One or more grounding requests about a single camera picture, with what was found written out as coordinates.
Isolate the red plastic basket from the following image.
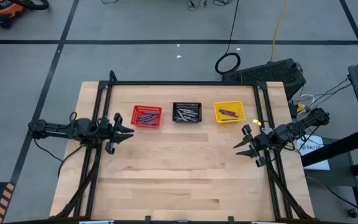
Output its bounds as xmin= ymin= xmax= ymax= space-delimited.
xmin=131 ymin=105 xmax=163 ymax=129

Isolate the black computer case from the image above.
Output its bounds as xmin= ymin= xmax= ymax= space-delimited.
xmin=221 ymin=58 xmax=307 ymax=100

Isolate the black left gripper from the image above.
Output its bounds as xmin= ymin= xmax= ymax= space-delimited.
xmin=96 ymin=113 xmax=135 ymax=156

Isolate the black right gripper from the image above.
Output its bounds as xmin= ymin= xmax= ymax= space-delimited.
xmin=232 ymin=124 xmax=278 ymax=169

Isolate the white paper sign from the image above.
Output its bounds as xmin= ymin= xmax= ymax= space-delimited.
xmin=296 ymin=134 xmax=331 ymax=171

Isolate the black plastic basket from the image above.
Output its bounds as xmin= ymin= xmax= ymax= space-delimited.
xmin=172 ymin=101 xmax=203 ymax=123

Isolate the yellow plastic basket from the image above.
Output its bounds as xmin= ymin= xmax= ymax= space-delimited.
xmin=213 ymin=100 xmax=247 ymax=124

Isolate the yellow hanging cord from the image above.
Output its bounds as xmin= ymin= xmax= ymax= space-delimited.
xmin=269 ymin=0 xmax=289 ymax=62

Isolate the black cable bundle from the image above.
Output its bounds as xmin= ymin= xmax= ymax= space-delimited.
xmin=185 ymin=0 xmax=229 ymax=9

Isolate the black hanging cable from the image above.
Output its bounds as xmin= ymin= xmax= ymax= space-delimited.
xmin=214 ymin=0 xmax=242 ymax=75

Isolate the black vacuum hose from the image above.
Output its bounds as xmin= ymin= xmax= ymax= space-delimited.
xmin=9 ymin=0 xmax=50 ymax=11

